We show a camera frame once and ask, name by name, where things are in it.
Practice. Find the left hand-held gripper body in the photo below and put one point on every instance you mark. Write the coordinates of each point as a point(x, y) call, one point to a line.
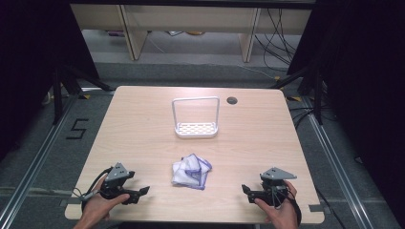
point(116, 174)

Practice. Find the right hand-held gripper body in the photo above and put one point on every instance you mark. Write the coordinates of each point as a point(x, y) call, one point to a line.
point(273, 187)

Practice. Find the white cloth with purple edge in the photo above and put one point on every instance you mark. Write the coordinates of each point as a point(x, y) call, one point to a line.
point(191, 173)

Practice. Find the person's right hand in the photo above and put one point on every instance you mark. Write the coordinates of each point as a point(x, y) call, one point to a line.
point(283, 216)

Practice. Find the person's left hand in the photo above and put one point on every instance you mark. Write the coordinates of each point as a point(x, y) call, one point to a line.
point(95, 206)

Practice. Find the grey tape piece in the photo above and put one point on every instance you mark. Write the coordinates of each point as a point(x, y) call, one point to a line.
point(315, 208)
point(71, 201)

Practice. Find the black metal stand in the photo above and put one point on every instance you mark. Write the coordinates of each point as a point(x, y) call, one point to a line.
point(58, 95)
point(317, 95)

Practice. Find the dark curtain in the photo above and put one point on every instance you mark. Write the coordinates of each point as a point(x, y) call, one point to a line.
point(31, 63)
point(366, 79)

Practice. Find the yellow thing under desk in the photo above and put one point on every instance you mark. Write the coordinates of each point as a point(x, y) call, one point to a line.
point(195, 32)

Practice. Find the aluminium floor rail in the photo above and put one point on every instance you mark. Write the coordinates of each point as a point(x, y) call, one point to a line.
point(337, 165)
point(38, 159)

